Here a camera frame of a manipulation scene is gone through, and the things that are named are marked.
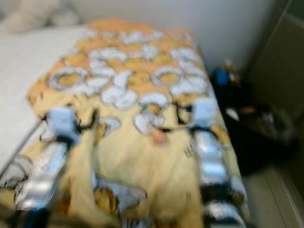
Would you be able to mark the orange cartoon print blanket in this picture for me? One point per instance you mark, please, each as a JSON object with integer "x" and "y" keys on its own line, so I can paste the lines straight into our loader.
{"x": 133, "y": 76}

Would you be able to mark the light blue right wrist camera mount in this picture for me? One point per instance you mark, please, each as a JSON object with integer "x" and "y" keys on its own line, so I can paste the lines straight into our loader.
{"x": 205, "y": 111}

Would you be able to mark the black nightstand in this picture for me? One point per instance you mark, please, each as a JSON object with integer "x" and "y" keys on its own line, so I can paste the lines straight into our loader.
{"x": 256, "y": 142}

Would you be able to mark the white bed sheet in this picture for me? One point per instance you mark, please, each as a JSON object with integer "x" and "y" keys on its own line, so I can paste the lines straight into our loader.
{"x": 23, "y": 85}

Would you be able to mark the white plush toy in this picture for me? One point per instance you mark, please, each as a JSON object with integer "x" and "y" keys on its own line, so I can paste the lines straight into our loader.
{"x": 38, "y": 16}

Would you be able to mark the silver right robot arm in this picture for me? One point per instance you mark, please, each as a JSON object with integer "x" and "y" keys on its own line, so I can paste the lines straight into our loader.
{"x": 211, "y": 161}

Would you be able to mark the dark wardrobe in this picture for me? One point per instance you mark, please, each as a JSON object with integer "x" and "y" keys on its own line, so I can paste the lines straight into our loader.
{"x": 280, "y": 71}

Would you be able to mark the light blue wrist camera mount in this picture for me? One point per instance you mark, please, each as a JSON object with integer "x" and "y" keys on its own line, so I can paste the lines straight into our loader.
{"x": 205, "y": 111}
{"x": 62, "y": 122}

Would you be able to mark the small blue object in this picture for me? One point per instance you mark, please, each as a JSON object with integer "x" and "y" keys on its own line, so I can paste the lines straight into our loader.
{"x": 221, "y": 78}

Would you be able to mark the light blue left wrist camera mount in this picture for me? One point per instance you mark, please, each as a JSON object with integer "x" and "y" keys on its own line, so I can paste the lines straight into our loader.
{"x": 62, "y": 122}

